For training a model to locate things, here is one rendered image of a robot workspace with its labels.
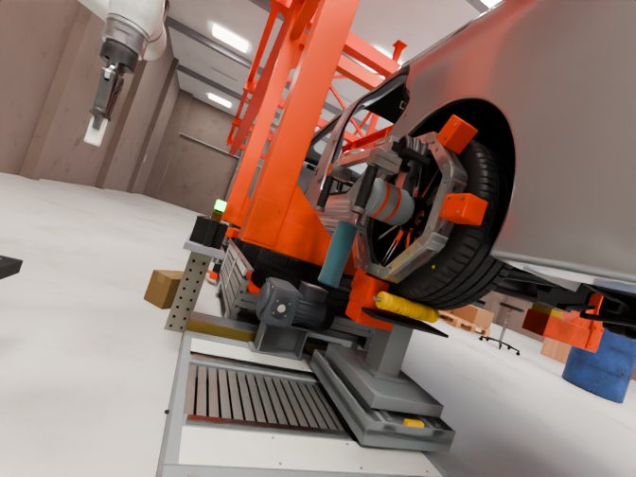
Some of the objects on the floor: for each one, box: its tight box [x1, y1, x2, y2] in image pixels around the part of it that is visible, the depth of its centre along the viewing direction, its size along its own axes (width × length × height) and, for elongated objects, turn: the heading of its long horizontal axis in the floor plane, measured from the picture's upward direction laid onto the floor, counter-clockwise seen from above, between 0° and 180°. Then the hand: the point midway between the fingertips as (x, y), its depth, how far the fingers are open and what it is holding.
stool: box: [479, 302, 524, 356], centre depth 493 cm, size 58×55×69 cm
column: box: [164, 251, 212, 333], centre depth 152 cm, size 10×10×42 cm
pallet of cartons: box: [438, 305, 494, 337], centre depth 627 cm, size 127×87×46 cm
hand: (96, 130), depth 75 cm, fingers closed
